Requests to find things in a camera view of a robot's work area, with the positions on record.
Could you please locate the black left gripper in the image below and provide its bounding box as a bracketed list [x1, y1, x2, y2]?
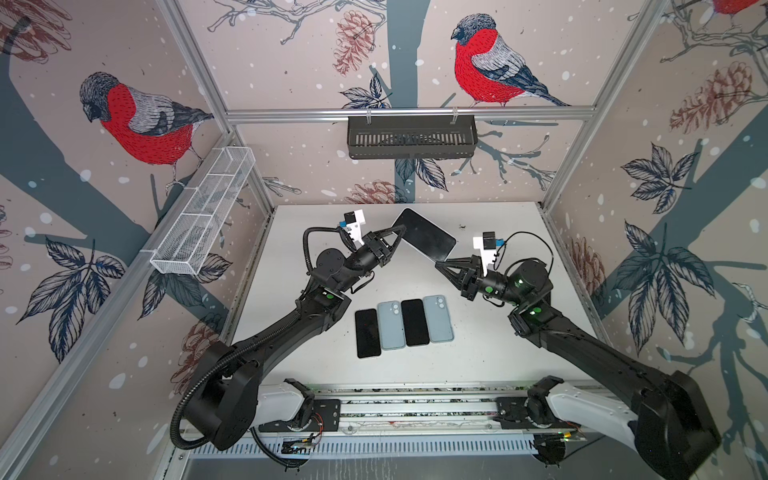
[336, 226, 405, 296]

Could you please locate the pale green phone case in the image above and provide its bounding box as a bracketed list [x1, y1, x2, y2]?
[376, 301, 406, 350]

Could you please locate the phone with black screen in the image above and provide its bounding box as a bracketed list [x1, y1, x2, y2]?
[355, 309, 381, 359]

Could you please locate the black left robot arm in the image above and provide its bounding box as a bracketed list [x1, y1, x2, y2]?
[169, 226, 406, 450]

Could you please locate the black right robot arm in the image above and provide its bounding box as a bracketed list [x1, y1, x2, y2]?
[435, 232, 722, 479]

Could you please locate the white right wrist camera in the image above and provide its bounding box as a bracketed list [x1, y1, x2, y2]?
[473, 231, 503, 275]

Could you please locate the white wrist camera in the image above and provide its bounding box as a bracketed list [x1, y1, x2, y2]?
[339, 209, 366, 250]
[473, 231, 503, 275]

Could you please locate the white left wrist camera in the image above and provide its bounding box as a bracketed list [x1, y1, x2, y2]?
[339, 209, 366, 250]

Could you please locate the black wall basket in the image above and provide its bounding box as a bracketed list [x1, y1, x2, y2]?
[347, 115, 478, 160]

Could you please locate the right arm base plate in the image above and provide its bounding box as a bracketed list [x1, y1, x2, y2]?
[493, 396, 577, 431]

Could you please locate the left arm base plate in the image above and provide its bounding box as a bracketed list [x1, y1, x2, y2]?
[257, 399, 341, 434]

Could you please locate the white wire mesh basket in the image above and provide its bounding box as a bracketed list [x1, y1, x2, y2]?
[150, 146, 255, 275]

